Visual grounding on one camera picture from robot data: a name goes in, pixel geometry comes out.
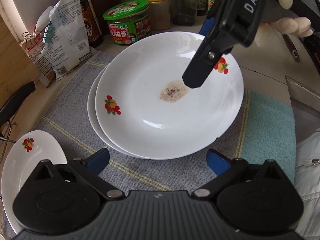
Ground red-capped dark glass bottle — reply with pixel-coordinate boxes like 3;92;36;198
167;0;198;27

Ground person's right hand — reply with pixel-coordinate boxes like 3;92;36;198
257;0;314;47

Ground black-handled santoku knife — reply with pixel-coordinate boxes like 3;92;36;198
0;81;36;117

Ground white fruit-print plate with stain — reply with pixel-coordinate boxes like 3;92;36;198
95;31;244;159

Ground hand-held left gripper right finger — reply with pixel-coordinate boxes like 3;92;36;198
191;149;287;202

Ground green binder clip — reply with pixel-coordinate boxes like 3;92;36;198
41;26;56;43

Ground green-lidded sauce jar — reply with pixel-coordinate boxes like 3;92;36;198
103;0;152;46

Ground grey metal cooktop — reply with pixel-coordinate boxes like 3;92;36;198
285;74;320;140

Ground dark soy sauce bottle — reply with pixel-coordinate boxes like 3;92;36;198
60;0;103;48

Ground bamboo cutting board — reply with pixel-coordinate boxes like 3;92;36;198
0;15;42;108

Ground yellow-lidded spice jar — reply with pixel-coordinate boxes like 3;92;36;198
147;0;171;30

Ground steel wire rack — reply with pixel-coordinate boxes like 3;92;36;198
0;120;17;160

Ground black binder clip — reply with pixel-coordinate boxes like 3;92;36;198
21;31;35;48

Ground person's white jacket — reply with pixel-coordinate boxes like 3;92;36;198
295;129;320;240

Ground grey and teal checked towel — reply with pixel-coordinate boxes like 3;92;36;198
0;52;297;240

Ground white plastic seasoning bag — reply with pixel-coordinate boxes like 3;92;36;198
41;0;91;82

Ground dark metal rod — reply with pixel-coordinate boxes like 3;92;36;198
282;34;300;63

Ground red and white packet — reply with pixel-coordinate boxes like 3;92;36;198
21;32;57;88

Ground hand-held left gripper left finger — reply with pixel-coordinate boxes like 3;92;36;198
32;148;125;201

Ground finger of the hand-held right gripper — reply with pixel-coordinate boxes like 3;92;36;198
182;0;242;89
199;17;217;38

